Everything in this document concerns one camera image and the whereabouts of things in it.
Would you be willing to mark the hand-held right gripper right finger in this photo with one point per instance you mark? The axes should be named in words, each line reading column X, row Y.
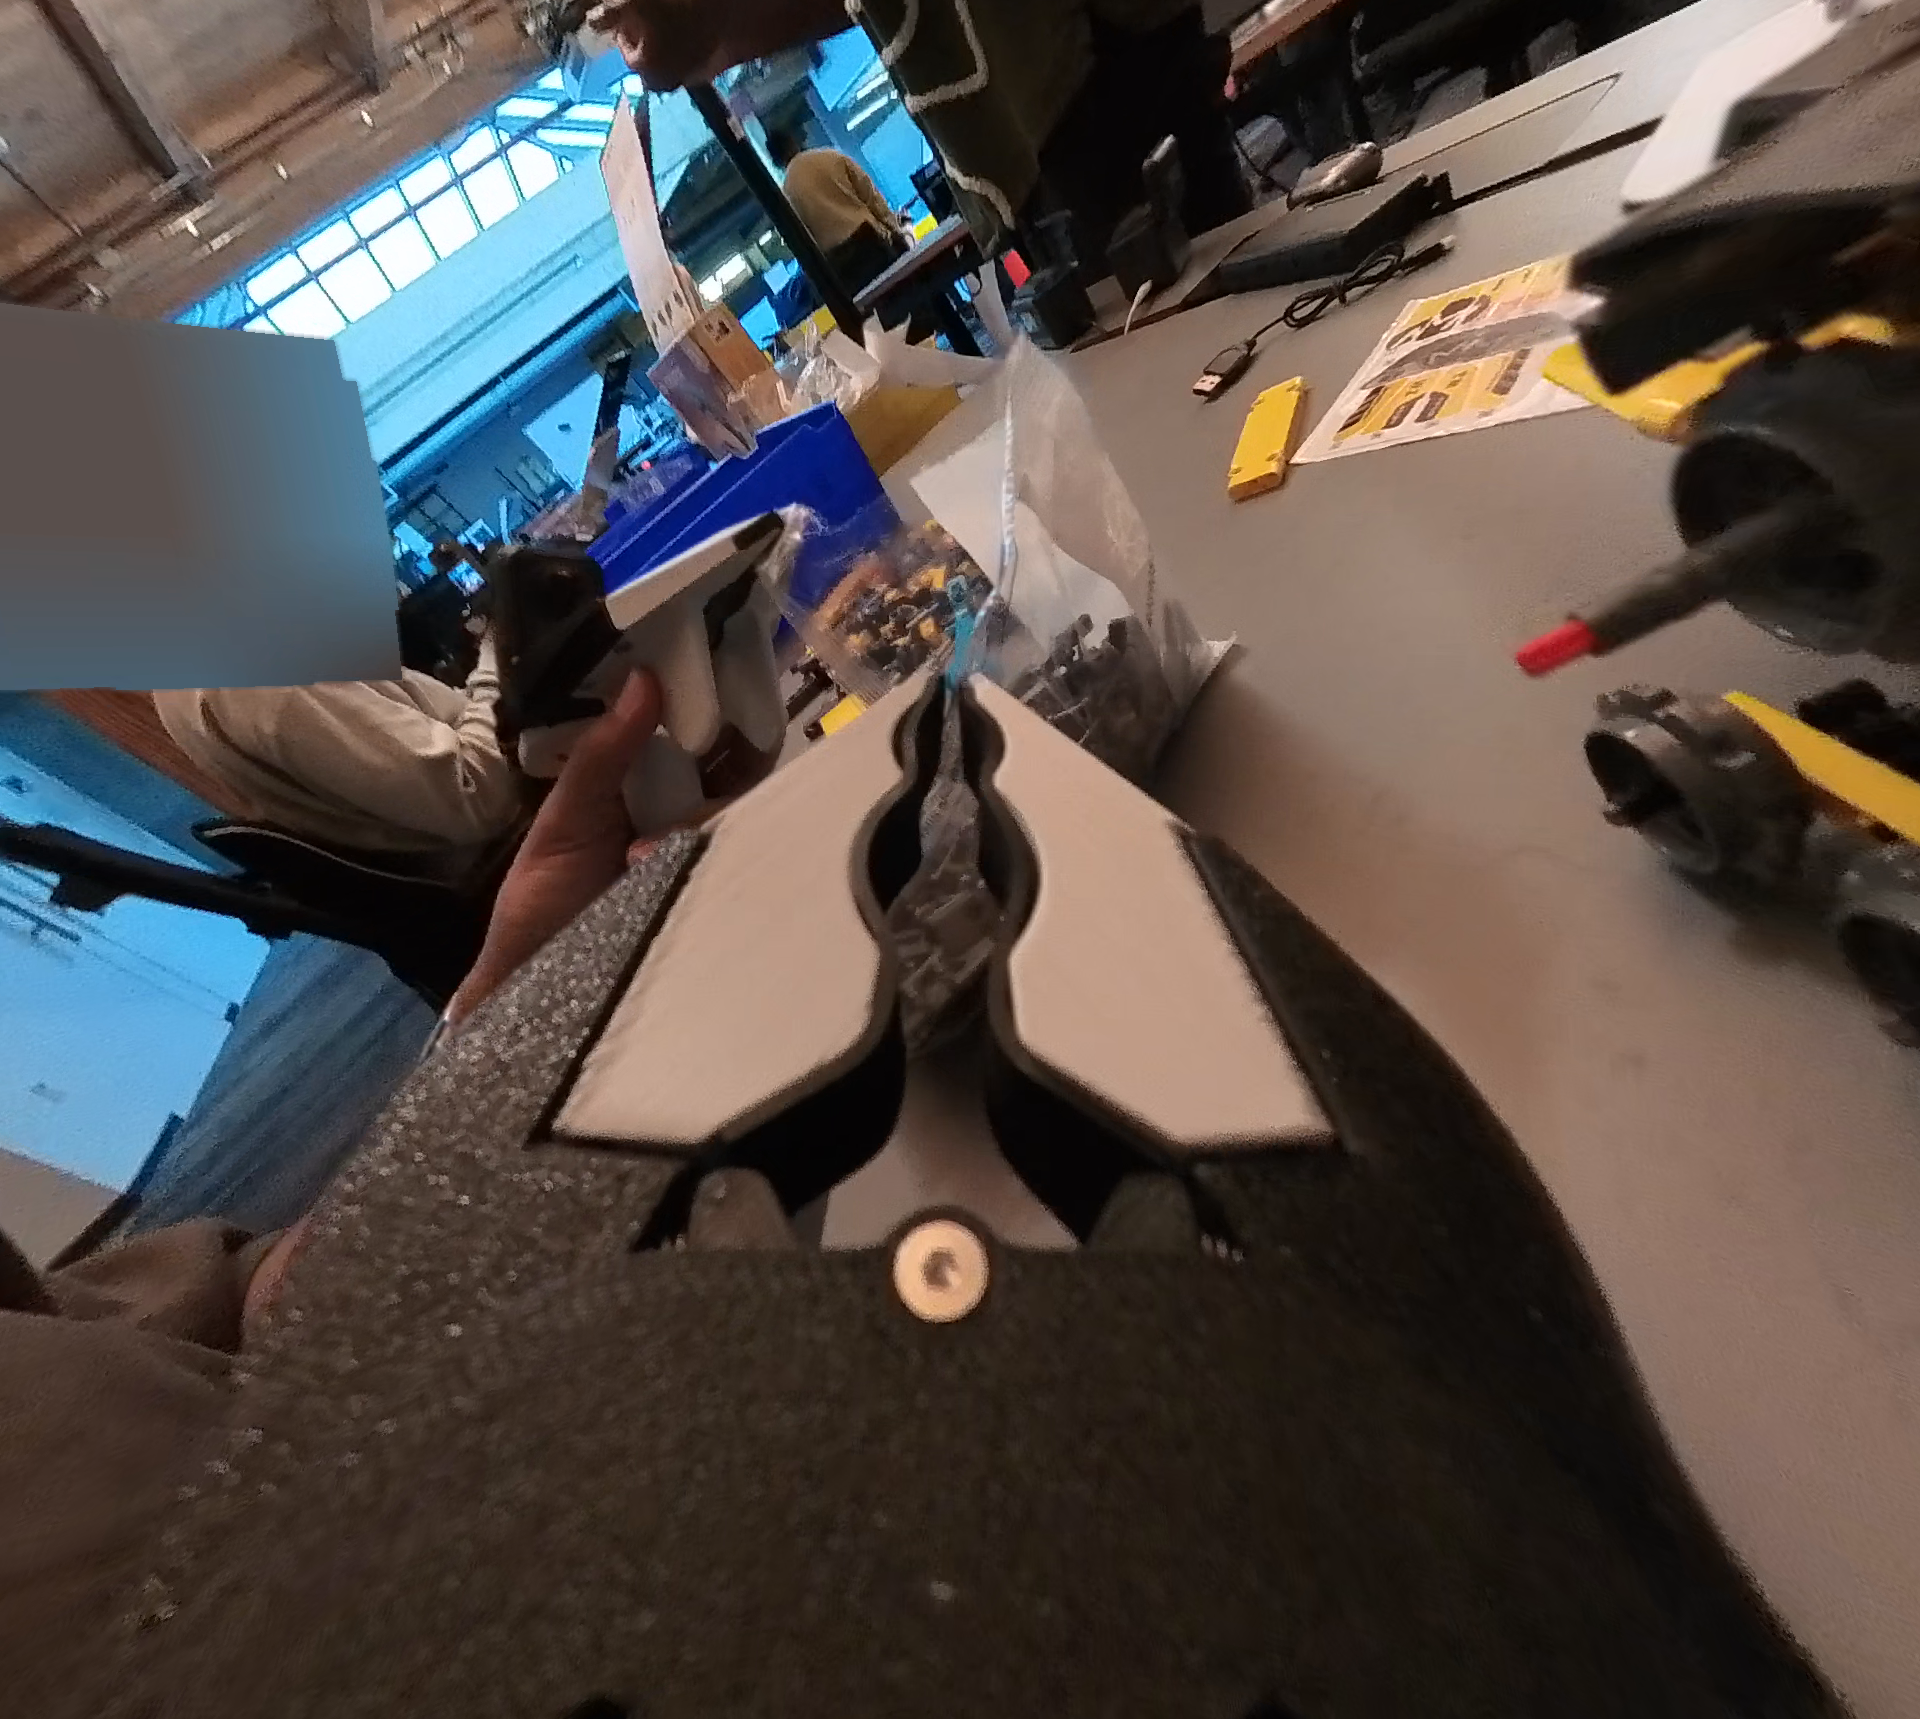
column 1154, row 983

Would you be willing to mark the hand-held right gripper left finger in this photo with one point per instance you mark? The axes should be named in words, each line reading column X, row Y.
column 750, row 983

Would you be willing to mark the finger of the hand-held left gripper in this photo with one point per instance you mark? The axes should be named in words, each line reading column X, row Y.
column 690, row 580

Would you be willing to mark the clear bag of grey parts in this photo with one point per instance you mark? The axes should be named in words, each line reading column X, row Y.
column 1081, row 580

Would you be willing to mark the yellow toy brick vehicle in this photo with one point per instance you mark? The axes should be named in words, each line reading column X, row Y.
column 1784, row 504

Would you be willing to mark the person's left hand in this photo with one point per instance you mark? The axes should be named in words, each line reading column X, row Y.
column 570, row 863

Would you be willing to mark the blue plastic bin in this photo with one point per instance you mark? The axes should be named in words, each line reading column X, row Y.
column 720, row 504

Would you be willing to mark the pile of toy brick parts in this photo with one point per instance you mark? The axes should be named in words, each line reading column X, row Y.
column 884, row 594

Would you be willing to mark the cardboard toy box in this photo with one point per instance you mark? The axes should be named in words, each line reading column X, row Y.
column 705, row 376

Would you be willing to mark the yellow box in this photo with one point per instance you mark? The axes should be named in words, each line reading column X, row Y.
column 914, row 422

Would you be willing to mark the blue brick separator tool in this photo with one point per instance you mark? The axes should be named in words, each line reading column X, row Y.
column 960, row 646

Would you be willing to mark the crumpled clear plastic bags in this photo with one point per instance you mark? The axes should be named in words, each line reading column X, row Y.
column 914, row 354

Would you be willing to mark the black office chair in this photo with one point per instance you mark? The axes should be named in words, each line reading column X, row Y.
column 300, row 893

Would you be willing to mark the white paper sign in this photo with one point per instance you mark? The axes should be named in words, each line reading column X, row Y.
column 645, row 218

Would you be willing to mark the black pole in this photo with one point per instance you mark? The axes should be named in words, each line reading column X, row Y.
column 720, row 144

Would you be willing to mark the black charger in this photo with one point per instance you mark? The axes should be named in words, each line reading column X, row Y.
column 1059, row 294
column 1149, row 234

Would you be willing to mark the yellow toy brick panel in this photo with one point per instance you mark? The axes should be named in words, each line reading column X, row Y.
column 1265, row 440

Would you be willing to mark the yellow and black sticker sheet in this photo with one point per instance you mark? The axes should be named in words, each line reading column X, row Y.
column 1440, row 376

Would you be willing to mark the black flat device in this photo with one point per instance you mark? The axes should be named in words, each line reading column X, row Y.
column 1320, row 234

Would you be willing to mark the grey computer mouse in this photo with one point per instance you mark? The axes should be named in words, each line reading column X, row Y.
column 1335, row 174

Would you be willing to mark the white book stand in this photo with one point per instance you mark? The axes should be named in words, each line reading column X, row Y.
column 1771, row 68

